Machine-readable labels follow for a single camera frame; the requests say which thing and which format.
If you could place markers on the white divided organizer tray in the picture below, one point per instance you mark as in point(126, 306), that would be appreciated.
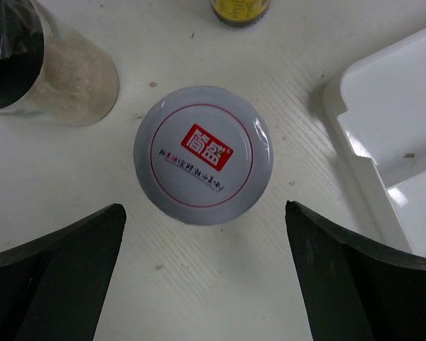
point(377, 108)

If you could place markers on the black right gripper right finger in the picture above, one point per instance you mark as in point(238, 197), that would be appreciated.
point(355, 288)

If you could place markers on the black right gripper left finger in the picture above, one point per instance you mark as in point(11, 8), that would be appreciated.
point(54, 287)

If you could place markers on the black lid white powder jar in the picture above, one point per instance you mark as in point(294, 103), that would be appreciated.
point(50, 70)

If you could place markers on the white lid brown sauce jar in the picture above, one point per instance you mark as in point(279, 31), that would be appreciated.
point(203, 155)

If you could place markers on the yellow label bottle cork cap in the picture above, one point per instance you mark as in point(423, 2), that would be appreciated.
point(240, 13)

